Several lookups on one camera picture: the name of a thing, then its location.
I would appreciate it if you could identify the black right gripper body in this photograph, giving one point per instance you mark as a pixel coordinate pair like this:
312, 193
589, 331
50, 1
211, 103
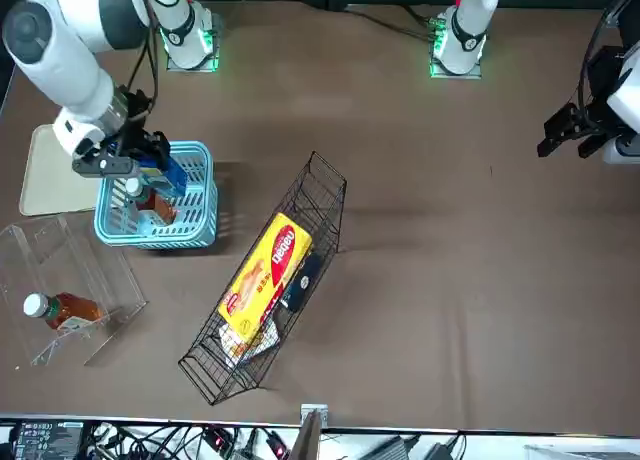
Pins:
135, 135

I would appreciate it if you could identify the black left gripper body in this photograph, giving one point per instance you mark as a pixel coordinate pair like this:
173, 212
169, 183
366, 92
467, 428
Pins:
602, 80

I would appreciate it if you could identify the blue Oreo cookie box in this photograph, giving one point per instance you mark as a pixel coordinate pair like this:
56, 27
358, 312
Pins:
172, 182

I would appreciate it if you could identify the amber tea bottle white cap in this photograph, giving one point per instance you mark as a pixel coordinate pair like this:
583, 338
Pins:
157, 210
70, 310

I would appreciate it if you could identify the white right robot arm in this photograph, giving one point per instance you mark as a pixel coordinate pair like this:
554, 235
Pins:
65, 65

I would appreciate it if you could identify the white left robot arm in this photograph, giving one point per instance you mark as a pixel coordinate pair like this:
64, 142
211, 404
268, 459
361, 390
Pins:
467, 30

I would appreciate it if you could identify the light blue plastic basket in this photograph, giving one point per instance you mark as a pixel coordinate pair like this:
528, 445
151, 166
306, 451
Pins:
200, 230

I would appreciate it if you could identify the clear acrylic shelf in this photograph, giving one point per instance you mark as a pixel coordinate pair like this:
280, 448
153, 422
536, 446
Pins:
75, 260

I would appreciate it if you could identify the cream plastic tray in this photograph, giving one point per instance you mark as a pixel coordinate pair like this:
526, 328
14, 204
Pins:
45, 190

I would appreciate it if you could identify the yellow wafer box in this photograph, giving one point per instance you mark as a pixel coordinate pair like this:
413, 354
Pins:
270, 275

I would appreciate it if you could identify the dark chocolate cookie box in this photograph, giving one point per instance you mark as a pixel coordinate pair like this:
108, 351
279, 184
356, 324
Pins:
302, 280

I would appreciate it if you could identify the white Franzzi cracker box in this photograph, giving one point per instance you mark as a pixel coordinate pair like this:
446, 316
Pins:
235, 350

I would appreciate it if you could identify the black power adapter with label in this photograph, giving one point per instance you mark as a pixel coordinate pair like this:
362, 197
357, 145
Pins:
45, 440

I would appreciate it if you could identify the grey power brick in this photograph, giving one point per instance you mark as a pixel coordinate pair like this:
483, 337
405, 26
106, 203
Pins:
392, 447

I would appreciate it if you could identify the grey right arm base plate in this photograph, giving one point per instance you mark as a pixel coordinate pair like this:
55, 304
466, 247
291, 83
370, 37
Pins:
219, 40

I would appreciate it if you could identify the grey left arm base plate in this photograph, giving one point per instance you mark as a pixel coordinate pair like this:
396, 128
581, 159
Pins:
436, 74

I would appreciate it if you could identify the aluminium profile post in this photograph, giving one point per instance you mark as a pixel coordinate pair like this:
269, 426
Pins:
310, 430

